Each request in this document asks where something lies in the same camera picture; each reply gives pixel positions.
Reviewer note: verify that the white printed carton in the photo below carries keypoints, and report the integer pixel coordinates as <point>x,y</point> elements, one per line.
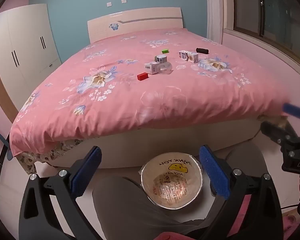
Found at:
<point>188,56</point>

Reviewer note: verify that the white bed frame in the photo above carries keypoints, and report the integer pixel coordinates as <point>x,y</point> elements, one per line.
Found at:
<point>140,17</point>

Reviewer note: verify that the black cylinder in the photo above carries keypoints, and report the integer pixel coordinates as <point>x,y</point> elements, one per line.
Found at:
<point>202,51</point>

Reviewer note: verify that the white curtain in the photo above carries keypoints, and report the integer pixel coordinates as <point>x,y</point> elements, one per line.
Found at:
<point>215,10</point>

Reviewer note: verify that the white box with barcode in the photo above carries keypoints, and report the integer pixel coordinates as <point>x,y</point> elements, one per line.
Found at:
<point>151,68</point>

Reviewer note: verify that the pink slipper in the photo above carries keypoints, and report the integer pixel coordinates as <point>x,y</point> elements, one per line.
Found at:
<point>291,226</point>

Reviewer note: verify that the white wardrobe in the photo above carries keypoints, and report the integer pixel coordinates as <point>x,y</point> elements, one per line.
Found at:
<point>27,42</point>

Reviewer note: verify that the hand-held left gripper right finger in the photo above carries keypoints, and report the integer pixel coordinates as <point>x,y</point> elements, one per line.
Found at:
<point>213,173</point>

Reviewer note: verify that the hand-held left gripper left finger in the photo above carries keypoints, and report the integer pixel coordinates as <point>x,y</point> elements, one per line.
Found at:
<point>86,173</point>

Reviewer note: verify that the green block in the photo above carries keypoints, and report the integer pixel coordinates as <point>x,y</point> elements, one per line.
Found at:
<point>165,51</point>

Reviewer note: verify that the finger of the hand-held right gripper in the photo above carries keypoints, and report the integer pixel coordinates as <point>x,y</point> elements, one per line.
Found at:
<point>275,130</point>
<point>293,110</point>

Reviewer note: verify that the bin with printed plastic liner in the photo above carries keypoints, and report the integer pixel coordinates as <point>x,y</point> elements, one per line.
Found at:
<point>172,180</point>

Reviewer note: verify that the grey pants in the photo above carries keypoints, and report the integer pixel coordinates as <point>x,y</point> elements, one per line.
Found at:
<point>120,205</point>

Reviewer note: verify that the red block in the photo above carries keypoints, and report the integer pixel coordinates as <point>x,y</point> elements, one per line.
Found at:
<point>143,76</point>

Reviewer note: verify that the grey tape roll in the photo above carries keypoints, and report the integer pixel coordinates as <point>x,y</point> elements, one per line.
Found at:
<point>162,59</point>

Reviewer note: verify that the window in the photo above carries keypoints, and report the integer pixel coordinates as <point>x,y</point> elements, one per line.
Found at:
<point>272,10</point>

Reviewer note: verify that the pink floral blanket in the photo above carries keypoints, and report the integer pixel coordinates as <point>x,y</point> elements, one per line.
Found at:
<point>152,105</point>

